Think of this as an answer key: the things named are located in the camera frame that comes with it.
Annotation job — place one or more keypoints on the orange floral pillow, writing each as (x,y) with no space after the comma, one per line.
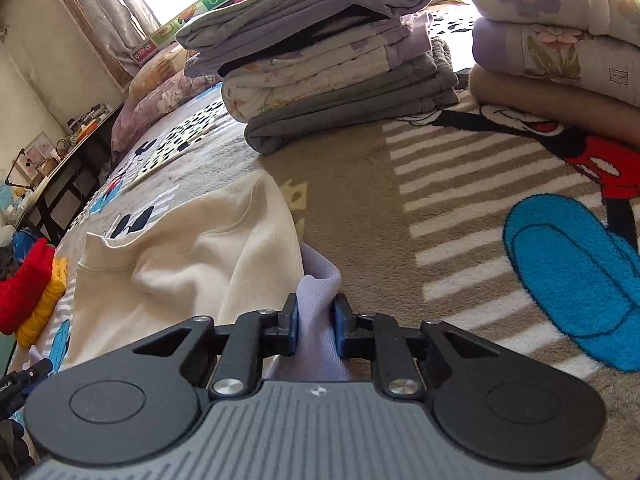
(157,72)

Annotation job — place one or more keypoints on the stack of folded grey clothes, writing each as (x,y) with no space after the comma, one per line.
(310,0)

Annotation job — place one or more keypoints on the tan folded blanket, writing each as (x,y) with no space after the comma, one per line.
(545,105)

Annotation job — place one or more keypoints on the blue cloth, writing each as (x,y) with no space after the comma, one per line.
(27,244)

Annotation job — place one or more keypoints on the purple floral pillow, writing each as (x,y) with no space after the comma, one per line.
(150,110)

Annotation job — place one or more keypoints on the black desk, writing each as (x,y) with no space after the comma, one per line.
(65,170)

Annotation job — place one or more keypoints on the lavender folded garment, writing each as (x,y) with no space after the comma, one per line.
(320,42)

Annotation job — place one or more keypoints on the lavender hoodie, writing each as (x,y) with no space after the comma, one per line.
(315,320)

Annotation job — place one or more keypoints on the white floral folded garment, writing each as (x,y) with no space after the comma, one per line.
(320,82)

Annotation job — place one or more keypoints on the dark grey folded garment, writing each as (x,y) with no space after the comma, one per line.
(350,115)

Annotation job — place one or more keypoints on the cream sweatshirt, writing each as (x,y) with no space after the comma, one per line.
(200,255)

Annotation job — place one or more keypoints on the cartoon mouse printed blanket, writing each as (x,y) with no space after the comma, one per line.
(360,195)

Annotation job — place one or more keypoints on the beige curtain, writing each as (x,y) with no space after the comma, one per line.
(107,5)

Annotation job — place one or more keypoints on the red garment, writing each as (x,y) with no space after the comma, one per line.
(22,285)

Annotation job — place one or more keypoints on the colourful alphabet play mat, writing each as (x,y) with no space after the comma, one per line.
(215,2)

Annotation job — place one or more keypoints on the black spotted white cloth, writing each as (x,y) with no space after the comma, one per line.
(180,135)

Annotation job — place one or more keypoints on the picture frame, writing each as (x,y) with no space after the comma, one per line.
(39,150)

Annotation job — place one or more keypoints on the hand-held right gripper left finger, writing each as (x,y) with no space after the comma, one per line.
(292,329)

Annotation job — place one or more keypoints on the lavender floral folded blanket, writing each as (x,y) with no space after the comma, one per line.
(560,55)

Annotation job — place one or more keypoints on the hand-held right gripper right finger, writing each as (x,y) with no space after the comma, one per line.
(340,329)

